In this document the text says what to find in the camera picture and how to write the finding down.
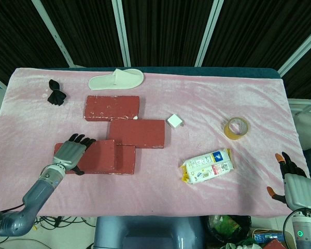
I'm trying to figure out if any black bin with wrappers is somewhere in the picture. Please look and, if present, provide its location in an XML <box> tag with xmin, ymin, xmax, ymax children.
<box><xmin>206</xmin><ymin>214</ymin><xmax>252</xmax><ymax>246</ymax></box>

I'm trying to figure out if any black knotted cloth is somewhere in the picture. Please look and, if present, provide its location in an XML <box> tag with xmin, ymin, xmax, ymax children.
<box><xmin>47</xmin><ymin>79</ymin><xmax>67</xmax><ymax>106</ymax></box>

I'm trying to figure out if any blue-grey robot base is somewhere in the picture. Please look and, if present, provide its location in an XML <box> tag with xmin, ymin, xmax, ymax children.
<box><xmin>93</xmin><ymin>215</ymin><xmax>205</xmax><ymax>249</ymax></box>

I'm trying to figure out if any white wet wipes packet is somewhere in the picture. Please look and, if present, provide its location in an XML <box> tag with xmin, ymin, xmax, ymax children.
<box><xmin>180</xmin><ymin>148</ymin><xmax>235</xmax><ymax>185</ymax></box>

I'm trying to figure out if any white metal rack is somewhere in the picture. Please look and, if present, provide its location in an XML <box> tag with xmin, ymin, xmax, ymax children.
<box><xmin>287</xmin><ymin>99</ymin><xmax>311</xmax><ymax>116</ymax></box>

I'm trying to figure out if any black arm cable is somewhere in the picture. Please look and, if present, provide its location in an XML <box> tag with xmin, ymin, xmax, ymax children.
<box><xmin>282</xmin><ymin>209</ymin><xmax>298</xmax><ymax>249</ymax></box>

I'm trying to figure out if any black floor cable bundle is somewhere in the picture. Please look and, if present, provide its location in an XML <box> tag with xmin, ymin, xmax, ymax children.
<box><xmin>0</xmin><ymin>215</ymin><xmax>97</xmax><ymax>246</ymax></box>

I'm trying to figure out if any pink table cloth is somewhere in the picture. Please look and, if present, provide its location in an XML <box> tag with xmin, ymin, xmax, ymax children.
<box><xmin>0</xmin><ymin>67</ymin><xmax>310</xmax><ymax>217</ymax></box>

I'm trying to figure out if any white charger cube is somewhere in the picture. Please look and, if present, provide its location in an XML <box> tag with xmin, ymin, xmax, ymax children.
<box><xmin>166</xmin><ymin>113</ymin><xmax>185</xmax><ymax>130</ymax></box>

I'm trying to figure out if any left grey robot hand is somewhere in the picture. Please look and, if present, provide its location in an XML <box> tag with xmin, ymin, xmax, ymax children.
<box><xmin>52</xmin><ymin>133</ymin><xmax>96</xmax><ymax>176</ymax></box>

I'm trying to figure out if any white partition post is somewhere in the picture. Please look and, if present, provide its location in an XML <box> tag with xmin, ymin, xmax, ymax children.
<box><xmin>277</xmin><ymin>22</ymin><xmax>311</xmax><ymax>76</ymax></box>
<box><xmin>194</xmin><ymin>0</ymin><xmax>225</xmax><ymax>67</ymax></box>
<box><xmin>111</xmin><ymin>0</ymin><xmax>132</xmax><ymax>67</ymax></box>
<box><xmin>31</xmin><ymin>0</ymin><xmax>76</xmax><ymax>67</ymax></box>

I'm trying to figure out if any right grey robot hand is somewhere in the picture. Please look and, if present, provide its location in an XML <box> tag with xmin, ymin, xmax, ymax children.
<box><xmin>266</xmin><ymin>151</ymin><xmax>311</xmax><ymax>211</ymax></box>

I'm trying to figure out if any yellow tape roll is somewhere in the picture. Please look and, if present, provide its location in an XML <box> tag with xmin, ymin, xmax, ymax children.
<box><xmin>223</xmin><ymin>117</ymin><xmax>249</xmax><ymax>141</ymax></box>

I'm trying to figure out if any blue box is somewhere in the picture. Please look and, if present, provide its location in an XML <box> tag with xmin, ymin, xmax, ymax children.
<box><xmin>253</xmin><ymin>232</ymin><xmax>286</xmax><ymax>243</ymax></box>

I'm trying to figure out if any red box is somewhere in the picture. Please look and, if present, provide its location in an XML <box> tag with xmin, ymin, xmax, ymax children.
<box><xmin>264</xmin><ymin>238</ymin><xmax>288</xmax><ymax>249</ymax></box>

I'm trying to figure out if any red brick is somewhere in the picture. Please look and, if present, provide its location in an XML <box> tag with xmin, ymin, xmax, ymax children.
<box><xmin>107</xmin><ymin>119</ymin><xmax>166</xmax><ymax>150</ymax></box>
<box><xmin>84</xmin><ymin>95</ymin><xmax>140</xmax><ymax>122</ymax></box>
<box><xmin>111</xmin><ymin>144</ymin><xmax>137</xmax><ymax>176</ymax></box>
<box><xmin>53</xmin><ymin>139</ymin><xmax>117</xmax><ymax>175</ymax></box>

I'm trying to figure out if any white slipper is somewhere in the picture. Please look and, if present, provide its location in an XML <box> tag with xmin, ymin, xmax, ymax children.
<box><xmin>88</xmin><ymin>68</ymin><xmax>145</xmax><ymax>91</ymax></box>

